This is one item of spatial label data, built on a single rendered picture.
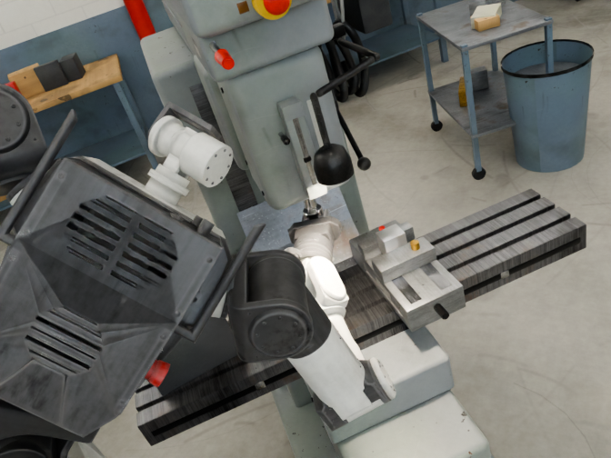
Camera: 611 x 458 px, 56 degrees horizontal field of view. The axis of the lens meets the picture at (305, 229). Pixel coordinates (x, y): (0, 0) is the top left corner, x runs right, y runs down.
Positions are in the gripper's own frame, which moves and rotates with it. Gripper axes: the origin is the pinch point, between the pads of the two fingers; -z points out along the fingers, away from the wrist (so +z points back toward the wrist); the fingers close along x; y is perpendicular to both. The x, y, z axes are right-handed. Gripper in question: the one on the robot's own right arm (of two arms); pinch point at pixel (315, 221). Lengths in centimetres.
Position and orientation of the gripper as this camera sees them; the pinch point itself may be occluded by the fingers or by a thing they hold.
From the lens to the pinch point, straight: 137.3
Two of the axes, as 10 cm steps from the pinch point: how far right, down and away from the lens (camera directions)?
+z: -0.7, 5.8, -8.2
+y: 2.6, 8.0, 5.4
